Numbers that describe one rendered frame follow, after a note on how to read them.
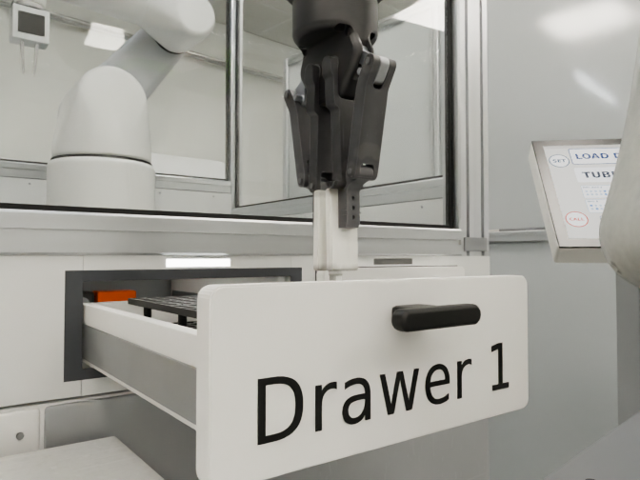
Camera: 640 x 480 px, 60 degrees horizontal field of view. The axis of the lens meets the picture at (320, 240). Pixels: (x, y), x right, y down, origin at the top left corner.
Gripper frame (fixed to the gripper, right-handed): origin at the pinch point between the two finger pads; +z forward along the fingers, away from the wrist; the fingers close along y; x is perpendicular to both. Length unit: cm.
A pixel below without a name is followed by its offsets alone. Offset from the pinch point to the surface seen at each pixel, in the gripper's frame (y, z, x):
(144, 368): -4.2, 10.8, -15.2
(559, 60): -69, -67, 155
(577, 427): -64, 61, 155
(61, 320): -23.0, 8.8, -17.3
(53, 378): -23.0, 14.5, -18.0
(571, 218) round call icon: -18, -5, 72
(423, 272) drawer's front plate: -21.2, 4.9, 33.7
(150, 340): -3.5, 8.6, -15.0
